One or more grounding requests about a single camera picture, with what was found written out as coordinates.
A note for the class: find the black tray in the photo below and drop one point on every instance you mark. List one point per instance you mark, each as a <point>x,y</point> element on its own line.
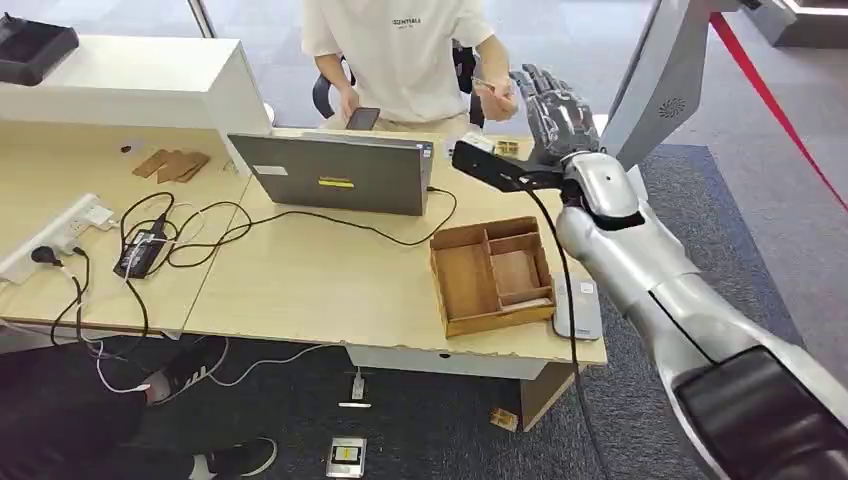
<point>33,53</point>

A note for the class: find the black foot white stripes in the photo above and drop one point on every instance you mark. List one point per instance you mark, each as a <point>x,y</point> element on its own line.
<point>185,374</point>

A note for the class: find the small golden patterned block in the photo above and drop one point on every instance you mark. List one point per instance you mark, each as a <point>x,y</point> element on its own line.
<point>507,148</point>

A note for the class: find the white round base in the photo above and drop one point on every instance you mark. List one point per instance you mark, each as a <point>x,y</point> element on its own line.
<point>601,122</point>

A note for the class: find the metal pole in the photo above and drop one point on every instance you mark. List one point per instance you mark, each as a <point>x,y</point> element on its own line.
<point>201,16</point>

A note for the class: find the brown wooden pieces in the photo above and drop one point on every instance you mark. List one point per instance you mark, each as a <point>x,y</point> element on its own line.
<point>175,166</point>

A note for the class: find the white cabinet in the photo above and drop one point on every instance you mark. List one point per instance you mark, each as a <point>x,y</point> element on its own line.
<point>146,83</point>

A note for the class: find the black power adapter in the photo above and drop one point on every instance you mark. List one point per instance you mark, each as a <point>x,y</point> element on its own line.
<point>139,253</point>

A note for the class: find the person's hand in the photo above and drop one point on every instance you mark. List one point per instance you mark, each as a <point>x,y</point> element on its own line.
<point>500,99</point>
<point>349,102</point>

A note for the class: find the dark smartphone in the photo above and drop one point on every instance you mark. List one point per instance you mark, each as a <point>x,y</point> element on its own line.
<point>363,118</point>

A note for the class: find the grey platform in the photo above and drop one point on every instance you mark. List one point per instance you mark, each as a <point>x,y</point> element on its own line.
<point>818,26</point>

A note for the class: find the white power strip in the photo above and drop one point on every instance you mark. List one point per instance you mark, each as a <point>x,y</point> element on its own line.
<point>50,235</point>

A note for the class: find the grey laptop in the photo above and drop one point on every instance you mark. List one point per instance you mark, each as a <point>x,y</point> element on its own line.
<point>344,175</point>

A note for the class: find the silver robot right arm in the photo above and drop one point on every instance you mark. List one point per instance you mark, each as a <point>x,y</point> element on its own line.
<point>669,291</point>

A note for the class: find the person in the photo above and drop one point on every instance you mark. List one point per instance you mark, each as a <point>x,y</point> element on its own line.
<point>397,60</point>

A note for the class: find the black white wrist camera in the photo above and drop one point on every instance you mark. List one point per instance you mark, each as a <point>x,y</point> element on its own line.
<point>493,167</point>

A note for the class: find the white floor connector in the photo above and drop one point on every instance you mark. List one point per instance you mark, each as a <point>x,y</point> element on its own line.
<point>358,391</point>

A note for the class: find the white desk front panel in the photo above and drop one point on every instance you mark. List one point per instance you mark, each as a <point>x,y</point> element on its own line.
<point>444,363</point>

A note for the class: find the wooden desk side panel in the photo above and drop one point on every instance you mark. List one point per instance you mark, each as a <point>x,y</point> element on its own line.
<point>543,397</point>

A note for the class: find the black foot white sole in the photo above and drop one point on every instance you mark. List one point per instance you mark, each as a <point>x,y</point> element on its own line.
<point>242,457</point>

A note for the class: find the white grey card reader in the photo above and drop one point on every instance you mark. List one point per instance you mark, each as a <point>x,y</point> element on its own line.
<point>586,311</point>

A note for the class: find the wooden compartment box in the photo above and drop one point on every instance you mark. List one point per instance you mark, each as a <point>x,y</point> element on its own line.
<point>467,281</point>

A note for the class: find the person's right hand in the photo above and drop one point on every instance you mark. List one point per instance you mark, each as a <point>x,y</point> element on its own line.
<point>349,102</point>

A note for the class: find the grey kiosk stand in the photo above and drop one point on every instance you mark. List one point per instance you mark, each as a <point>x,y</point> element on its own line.
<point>662,86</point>

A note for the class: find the metal floor outlet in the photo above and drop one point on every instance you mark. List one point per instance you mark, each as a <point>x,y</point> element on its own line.
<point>346,457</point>

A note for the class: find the person's left hand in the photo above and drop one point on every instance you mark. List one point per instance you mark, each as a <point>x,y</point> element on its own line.
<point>500,99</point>

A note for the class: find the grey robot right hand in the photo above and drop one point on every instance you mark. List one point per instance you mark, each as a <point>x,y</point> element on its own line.
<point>563,122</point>

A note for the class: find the small wooden floor block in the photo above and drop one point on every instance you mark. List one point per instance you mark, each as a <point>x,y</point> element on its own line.
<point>504,420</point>

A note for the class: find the white plug adapter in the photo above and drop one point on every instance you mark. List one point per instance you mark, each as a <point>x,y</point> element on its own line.
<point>99,215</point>

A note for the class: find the red barrier tape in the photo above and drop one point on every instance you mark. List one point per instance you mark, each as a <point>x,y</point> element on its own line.
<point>768,99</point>

